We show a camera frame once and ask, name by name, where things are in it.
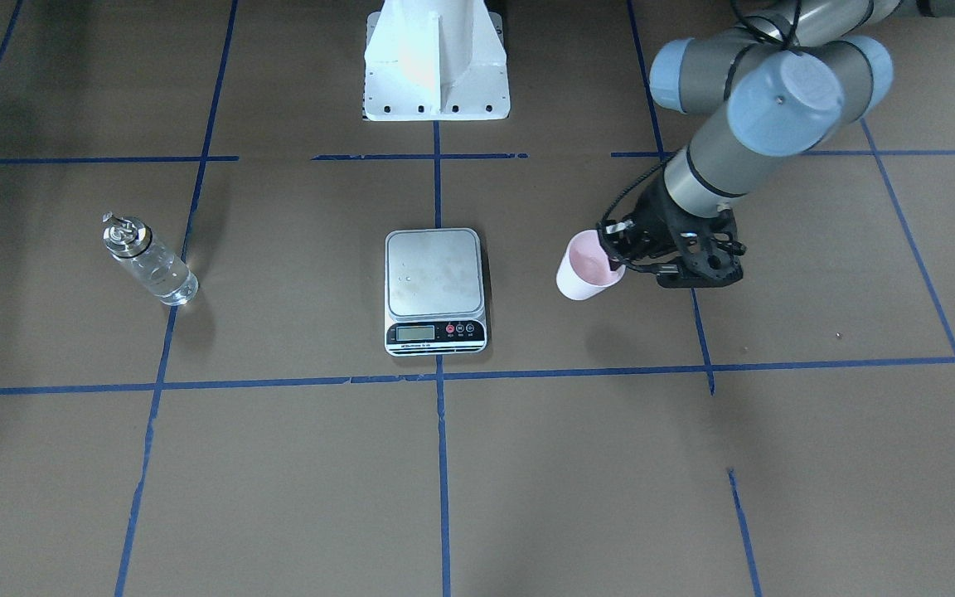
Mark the silver digital kitchen scale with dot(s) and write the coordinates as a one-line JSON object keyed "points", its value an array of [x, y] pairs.
{"points": [[434, 293]]}

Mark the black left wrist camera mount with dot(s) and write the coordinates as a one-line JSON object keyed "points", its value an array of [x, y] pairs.
{"points": [[707, 251]]}

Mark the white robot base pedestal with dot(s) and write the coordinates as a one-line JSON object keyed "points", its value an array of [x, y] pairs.
{"points": [[436, 61]]}

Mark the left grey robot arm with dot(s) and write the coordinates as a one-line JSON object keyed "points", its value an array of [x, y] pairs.
{"points": [[781, 81]]}

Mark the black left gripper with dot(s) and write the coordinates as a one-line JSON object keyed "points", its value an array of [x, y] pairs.
{"points": [[653, 217]]}

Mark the pink plastic cup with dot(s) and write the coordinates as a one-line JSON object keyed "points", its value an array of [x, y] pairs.
{"points": [[586, 269]]}

